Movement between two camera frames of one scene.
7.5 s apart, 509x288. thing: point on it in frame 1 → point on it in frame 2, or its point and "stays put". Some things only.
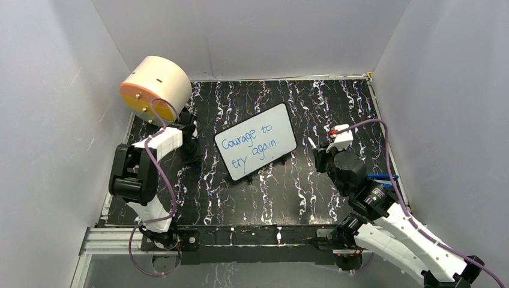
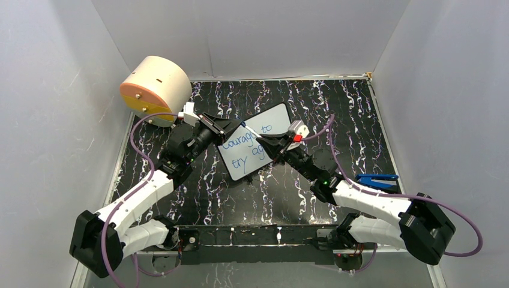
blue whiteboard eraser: (384, 179) stays put
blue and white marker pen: (311, 143) → (251, 129)
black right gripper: (320, 155) → (276, 144)
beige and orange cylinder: (158, 91) stays put
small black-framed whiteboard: (257, 141) stays put
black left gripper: (195, 158) → (219, 128)
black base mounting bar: (256, 245) stays put
